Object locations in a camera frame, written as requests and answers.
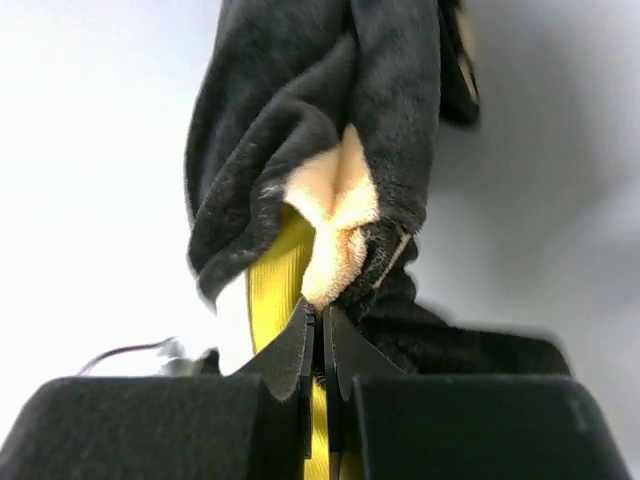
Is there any cream pillow with yellow edge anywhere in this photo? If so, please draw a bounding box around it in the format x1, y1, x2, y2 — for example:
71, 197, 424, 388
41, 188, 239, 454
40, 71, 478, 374
215, 202, 334, 480

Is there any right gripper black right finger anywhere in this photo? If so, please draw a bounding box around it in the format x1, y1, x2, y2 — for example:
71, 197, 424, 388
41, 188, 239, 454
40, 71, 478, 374
323, 307, 630, 479

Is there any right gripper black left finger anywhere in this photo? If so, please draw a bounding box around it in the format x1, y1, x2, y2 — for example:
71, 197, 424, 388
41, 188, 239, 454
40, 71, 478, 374
1, 302, 315, 480

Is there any black floral plush pillowcase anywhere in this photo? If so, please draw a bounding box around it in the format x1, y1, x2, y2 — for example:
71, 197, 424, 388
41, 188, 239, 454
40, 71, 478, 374
185, 0, 574, 379

